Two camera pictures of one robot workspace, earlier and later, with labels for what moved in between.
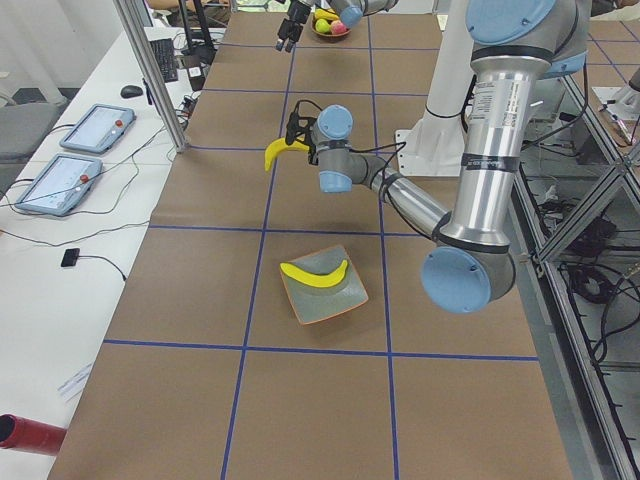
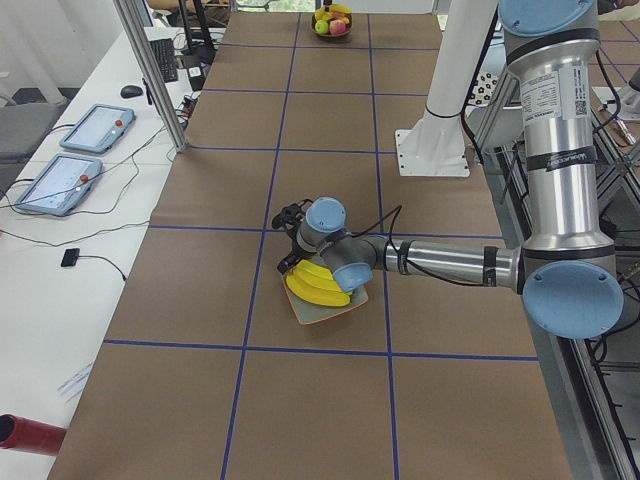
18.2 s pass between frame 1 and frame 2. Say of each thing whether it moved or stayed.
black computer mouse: stayed
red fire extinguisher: stayed
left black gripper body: moved
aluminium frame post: stayed
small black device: stayed
